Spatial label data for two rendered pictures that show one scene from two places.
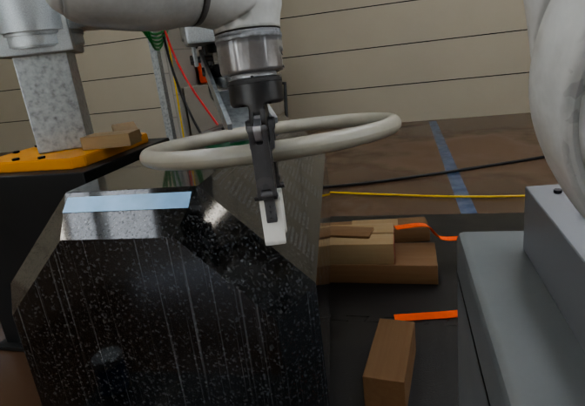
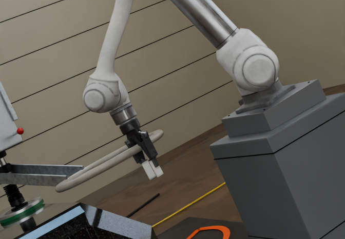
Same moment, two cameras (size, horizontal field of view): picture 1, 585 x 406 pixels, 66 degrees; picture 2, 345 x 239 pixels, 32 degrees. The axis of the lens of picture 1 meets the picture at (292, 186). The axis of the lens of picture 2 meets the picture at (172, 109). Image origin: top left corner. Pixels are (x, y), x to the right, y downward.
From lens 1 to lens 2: 1.81 m
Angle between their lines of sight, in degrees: 43
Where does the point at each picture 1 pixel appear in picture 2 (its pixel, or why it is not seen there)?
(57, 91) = not seen: outside the picture
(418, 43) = not seen: outside the picture
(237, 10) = (124, 99)
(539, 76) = (237, 75)
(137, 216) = (61, 228)
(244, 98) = (133, 127)
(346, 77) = not seen: outside the picture
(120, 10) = (113, 103)
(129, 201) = (49, 225)
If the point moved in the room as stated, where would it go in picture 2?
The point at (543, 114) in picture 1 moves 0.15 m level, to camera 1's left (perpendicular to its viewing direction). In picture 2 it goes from (240, 78) to (211, 93)
